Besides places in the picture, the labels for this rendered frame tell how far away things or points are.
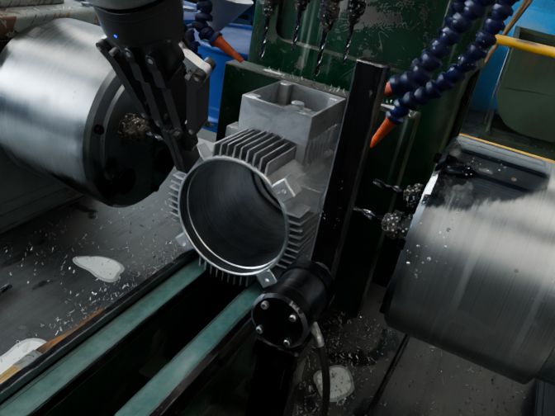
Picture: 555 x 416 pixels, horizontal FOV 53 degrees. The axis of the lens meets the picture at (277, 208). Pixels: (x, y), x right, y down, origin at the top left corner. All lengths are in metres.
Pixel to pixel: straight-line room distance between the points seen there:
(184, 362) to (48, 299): 0.33
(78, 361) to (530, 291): 0.46
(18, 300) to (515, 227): 0.68
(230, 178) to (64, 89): 0.25
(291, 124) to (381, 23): 0.27
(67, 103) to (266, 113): 0.26
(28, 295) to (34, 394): 0.33
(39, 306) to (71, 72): 0.34
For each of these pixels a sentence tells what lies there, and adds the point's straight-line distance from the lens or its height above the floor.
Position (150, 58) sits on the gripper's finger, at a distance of 0.54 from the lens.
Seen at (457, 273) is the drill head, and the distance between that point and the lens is 0.59.
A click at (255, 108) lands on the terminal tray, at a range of 0.72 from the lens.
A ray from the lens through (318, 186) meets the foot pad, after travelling 0.68.
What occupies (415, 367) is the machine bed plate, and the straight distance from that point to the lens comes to 0.89.
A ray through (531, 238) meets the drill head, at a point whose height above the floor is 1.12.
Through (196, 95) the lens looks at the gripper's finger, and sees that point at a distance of 0.55.
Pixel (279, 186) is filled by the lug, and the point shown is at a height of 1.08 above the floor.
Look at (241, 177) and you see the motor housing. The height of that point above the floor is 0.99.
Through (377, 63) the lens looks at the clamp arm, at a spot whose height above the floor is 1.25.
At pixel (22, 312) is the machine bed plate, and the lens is 0.88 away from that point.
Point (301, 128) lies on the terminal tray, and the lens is 0.70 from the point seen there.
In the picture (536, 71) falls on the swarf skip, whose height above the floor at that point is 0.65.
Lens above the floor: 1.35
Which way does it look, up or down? 27 degrees down
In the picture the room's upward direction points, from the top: 11 degrees clockwise
